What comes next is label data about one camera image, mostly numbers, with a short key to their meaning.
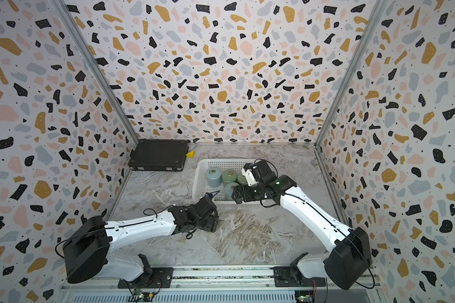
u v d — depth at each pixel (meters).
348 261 0.39
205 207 0.65
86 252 0.41
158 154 1.14
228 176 0.95
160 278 0.74
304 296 0.71
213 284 0.73
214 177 0.97
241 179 0.95
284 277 0.73
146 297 0.72
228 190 0.92
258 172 0.61
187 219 0.61
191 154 1.14
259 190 0.58
